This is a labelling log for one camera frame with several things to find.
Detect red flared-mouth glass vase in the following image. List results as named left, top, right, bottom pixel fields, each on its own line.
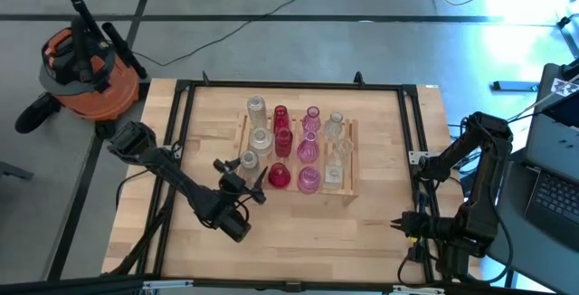
left=267, top=162, right=292, bottom=189

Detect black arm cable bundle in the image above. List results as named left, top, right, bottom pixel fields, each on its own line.
left=396, top=239, right=426, bottom=287

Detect black aluminium rig frame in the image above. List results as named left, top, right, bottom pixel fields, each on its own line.
left=101, top=71, right=489, bottom=287

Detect clear square glass vase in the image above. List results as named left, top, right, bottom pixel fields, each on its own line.
left=322, top=161, right=346, bottom=191

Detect large clear hammered glass vase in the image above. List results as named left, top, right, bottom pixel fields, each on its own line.
left=249, top=127, right=275, bottom=158

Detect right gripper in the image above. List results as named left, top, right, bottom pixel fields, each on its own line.
left=389, top=213, right=438, bottom=238

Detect black vacuum hose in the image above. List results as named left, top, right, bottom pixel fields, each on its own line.
left=14, top=90, right=62, bottom=135

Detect black floor cable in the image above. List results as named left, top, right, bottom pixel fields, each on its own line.
left=130, top=0, right=352, bottom=68

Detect white marker tag paper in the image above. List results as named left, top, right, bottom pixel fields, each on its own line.
left=550, top=77, right=579, bottom=99

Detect grey desk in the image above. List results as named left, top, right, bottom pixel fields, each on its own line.
left=484, top=62, right=579, bottom=295

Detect orange shop vacuum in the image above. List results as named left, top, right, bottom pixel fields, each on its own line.
left=38, top=22, right=142, bottom=122

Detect clear diamond-pattern bottle vase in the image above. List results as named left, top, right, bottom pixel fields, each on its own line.
left=246, top=95, right=269, bottom=129

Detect black vacuum wand tube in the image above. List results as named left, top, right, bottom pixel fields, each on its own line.
left=101, top=22, right=149, bottom=81

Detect wooden slatted shelf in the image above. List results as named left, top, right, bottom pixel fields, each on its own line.
left=236, top=112, right=362, bottom=206

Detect silver metal bracket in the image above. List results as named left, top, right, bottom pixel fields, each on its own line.
left=391, top=284, right=447, bottom=295
left=142, top=279, right=195, bottom=290

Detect pink ribbed narrow-neck vase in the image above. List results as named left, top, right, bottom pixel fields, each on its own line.
left=301, top=106, right=323, bottom=133

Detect pink ribbed glass vase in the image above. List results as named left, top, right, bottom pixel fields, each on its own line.
left=296, top=130, right=320, bottom=165

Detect clear ribbed bulbous glass vase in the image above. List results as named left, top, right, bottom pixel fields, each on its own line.
left=324, top=111, right=346, bottom=141

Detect dark grey laptop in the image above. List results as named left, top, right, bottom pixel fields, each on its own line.
left=524, top=113, right=579, bottom=251

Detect tall red bottle vase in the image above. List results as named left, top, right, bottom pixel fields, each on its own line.
left=274, top=127, right=294, bottom=158

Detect grey floor stand leg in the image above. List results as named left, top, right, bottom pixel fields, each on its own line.
left=0, top=160, right=35, bottom=181

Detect small red glass vase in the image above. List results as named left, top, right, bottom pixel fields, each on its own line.
left=272, top=104, right=290, bottom=134

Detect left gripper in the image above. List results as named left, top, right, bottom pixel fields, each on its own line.
left=213, top=157, right=269, bottom=205

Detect clear fluted cylinder glass vase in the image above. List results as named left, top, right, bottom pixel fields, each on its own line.
left=239, top=149, right=261, bottom=183

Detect pink round wide vase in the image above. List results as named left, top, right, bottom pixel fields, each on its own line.
left=297, top=166, right=322, bottom=195

